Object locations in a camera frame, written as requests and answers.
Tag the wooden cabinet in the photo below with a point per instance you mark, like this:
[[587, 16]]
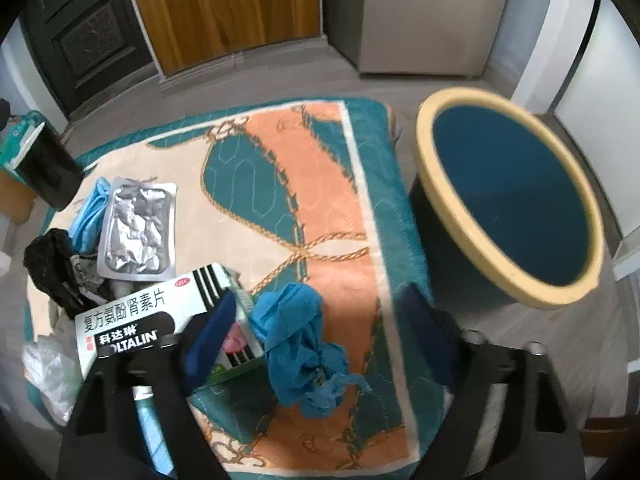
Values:
[[225, 10]]

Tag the silver foil blister pack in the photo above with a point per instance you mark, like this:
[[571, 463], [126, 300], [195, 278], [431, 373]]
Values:
[[135, 230]]

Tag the teal wet wipes packet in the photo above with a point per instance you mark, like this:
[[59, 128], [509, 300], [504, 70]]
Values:
[[17, 135]]

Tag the white tissue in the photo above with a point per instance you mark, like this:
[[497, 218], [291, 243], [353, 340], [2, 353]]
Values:
[[47, 370]]

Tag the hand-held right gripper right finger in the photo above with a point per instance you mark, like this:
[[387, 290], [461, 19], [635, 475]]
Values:
[[425, 330]]

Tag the blue bin with yellow rim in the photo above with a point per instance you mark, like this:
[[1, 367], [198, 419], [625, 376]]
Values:
[[505, 185]]

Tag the black plastic bag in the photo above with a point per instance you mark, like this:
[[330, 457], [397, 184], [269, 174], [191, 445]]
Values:
[[50, 270]]

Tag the black cup with white inside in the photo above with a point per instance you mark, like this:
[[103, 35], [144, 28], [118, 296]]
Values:
[[47, 165]]

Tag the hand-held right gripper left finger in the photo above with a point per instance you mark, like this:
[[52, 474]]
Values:
[[210, 335]]

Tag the printed teal and orange mat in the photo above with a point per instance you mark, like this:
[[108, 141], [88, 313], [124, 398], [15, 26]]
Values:
[[320, 185]]

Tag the brown cardboard box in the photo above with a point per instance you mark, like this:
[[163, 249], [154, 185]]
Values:
[[15, 195]]

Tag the white and black medicine box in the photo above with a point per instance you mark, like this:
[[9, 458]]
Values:
[[130, 315]]

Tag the grey refrigerator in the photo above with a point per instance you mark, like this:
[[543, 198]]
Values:
[[415, 15]]

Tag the dark panelled door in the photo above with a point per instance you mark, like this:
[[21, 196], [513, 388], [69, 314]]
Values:
[[85, 35]]

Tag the small green box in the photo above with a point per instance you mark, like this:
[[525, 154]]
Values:
[[237, 365]]

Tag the teal blue glove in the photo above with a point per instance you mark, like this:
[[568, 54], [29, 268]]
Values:
[[290, 340]]

